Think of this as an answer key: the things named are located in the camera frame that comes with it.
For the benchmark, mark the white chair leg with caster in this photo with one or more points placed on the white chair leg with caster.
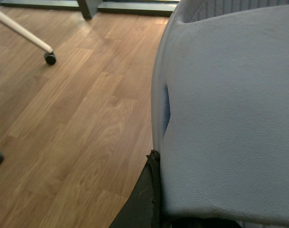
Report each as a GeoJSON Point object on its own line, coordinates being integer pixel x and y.
{"type": "Point", "coordinates": [49, 55]}

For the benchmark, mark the light blue slide sandal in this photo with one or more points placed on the light blue slide sandal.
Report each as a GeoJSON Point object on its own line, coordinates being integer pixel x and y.
{"type": "Point", "coordinates": [220, 111]}

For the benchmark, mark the dark window frame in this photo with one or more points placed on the dark window frame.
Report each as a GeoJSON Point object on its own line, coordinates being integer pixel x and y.
{"type": "Point", "coordinates": [89, 8]}

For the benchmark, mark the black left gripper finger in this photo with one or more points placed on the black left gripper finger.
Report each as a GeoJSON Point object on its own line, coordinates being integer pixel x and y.
{"type": "Point", "coordinates": [142, 209]}

